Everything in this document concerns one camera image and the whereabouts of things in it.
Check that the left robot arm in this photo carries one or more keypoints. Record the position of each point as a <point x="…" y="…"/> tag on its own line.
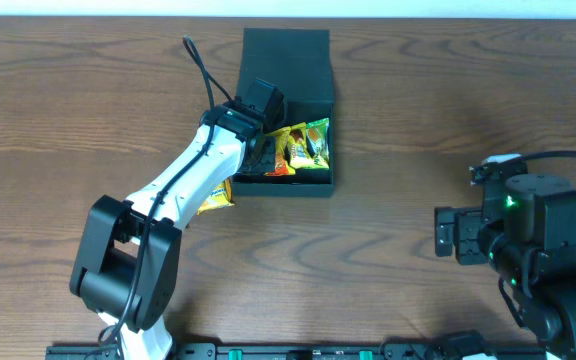
<point x="126" y="265"/>

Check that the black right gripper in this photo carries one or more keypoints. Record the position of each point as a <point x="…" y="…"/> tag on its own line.
<point x="468" y="221"/>

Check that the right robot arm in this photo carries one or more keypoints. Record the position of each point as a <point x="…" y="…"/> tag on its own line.
<point x="525" y="230"/>

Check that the dark green open box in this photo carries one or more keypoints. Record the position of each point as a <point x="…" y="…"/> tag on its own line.
<point x="298" y="63"/>

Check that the orange cracker snack packet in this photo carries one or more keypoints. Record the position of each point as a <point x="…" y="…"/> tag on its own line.
<point x="220" y="197"/>

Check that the yellow chocolate cake snack packet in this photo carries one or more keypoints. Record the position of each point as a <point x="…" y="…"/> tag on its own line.
<point x="299" y="156"/>

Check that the green pandan cake snack packet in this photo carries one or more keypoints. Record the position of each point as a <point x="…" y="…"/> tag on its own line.
<point x="317" y="136"/>

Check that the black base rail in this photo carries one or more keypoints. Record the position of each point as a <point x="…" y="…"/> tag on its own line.
<point x="464" y="345"/>

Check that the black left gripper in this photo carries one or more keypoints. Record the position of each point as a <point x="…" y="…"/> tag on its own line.
<point x="270" y="161"/>

